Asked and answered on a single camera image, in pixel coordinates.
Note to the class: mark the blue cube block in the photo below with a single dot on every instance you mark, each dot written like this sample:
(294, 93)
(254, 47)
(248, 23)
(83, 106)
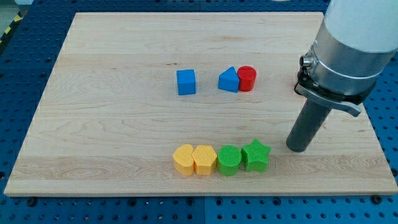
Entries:
(186, 82)

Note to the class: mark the blue triangular block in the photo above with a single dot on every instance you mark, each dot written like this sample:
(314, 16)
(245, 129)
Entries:
(228, 80)

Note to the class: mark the yellow half-round block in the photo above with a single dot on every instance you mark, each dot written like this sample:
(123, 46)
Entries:
(183, 160)

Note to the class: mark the yellow hexagon block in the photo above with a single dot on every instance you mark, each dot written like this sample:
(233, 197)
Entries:
(205, 159)

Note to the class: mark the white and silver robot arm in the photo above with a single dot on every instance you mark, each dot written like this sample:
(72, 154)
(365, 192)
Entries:
(355, 41)

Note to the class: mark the green cylinder block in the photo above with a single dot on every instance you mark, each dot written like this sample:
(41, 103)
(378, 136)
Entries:
(229, 160)

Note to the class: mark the green star block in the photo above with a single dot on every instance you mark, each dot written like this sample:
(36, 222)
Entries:
(255, 156)

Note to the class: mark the light wooden board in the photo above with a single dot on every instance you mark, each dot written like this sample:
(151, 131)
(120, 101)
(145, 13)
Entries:
(110, 117)

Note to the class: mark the red cylinder block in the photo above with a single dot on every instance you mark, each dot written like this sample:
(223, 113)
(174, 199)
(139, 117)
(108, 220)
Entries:
(247, 78)

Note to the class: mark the dark grey cylindrical pointer tool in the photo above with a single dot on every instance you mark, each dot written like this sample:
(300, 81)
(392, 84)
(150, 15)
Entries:
(309, 121)

